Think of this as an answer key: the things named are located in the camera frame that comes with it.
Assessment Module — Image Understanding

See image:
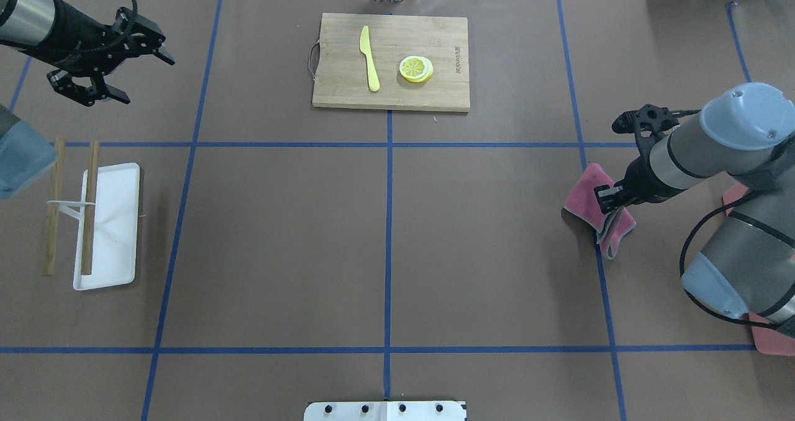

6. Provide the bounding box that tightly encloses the white rectangular tray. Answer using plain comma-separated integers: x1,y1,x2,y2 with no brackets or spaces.
72,163,141,291

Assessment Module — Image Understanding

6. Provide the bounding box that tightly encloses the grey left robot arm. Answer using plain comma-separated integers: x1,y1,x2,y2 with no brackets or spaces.
1,0,175,200

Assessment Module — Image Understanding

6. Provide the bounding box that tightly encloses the wooden rack rod outer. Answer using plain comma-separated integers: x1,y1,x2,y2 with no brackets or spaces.
43,136,67,276

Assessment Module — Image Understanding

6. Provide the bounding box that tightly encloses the yellow lemon slice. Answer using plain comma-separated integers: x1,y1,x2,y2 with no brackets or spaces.
398,55,434,83

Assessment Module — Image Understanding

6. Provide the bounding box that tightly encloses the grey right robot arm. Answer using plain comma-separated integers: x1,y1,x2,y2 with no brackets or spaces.
593,82,794,337

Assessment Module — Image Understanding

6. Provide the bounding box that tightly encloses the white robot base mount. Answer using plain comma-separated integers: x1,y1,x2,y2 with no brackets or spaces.
303,401,468,420

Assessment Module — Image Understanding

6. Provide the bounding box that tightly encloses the yellow plastic knife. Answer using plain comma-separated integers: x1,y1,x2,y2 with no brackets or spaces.
358,25,381,93

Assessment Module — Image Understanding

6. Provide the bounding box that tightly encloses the pink plastic bin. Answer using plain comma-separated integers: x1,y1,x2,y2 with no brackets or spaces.
722,183,794,357

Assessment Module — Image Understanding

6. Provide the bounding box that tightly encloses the white rack bracket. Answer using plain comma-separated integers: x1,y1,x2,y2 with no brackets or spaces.
47,200,96,222

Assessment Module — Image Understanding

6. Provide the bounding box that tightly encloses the bamboo cutting board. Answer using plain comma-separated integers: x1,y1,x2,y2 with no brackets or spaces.
312,12,471,113

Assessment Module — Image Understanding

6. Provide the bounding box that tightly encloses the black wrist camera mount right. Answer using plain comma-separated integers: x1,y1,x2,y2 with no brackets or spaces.
611,104,679,163

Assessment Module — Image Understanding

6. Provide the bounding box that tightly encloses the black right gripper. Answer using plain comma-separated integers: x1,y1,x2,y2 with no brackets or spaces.
594,157,674,215

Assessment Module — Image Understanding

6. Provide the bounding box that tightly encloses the wooden rack rod inner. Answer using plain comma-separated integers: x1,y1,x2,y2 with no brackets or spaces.
80,140,101,276

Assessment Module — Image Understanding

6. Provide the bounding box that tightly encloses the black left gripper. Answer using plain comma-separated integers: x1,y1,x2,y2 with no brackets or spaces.
47,8,176,105

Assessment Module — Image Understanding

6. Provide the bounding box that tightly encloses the wooden rack rod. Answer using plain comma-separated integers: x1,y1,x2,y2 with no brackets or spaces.
43,136,67,276
80,140,101,276

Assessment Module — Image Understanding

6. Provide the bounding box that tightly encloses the magenta microfiber cloth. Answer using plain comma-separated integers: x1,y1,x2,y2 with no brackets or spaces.
564,163,637,260

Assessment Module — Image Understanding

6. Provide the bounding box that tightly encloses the metal cutting board handle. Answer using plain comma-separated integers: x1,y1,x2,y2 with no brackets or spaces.
307,40,320,81

